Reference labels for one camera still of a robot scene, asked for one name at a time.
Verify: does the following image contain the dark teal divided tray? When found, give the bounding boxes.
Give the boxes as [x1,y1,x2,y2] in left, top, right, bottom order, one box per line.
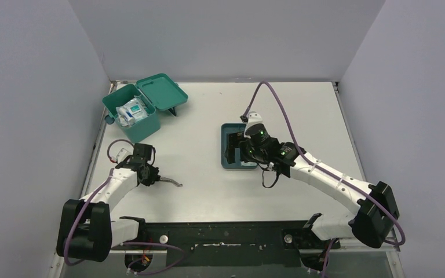
[220,123,257,170]

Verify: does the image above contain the black handled bandage scissors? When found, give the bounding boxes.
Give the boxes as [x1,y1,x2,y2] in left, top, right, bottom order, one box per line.
[158,176,183,188]

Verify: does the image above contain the teal medical gauze packet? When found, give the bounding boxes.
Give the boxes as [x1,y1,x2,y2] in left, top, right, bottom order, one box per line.
[125,98,148,122]

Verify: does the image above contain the teal medicine kit box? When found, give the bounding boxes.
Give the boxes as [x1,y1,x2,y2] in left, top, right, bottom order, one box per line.
[102,73,188,143]

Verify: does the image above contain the bandage strip pack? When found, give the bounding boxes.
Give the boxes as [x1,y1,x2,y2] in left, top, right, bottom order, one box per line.
[241,162,257,167]

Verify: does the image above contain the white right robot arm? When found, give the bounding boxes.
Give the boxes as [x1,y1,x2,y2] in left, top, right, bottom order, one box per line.
[224,123,399,248]

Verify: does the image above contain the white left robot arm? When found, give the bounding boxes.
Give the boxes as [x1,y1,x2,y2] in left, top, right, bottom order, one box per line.
[56,143,159,266]

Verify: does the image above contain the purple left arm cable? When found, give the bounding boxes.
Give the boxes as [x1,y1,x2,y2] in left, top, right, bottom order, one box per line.
[63,139,187,276]

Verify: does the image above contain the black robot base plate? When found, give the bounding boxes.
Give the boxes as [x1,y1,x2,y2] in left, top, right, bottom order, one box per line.
[109,219,340,271]

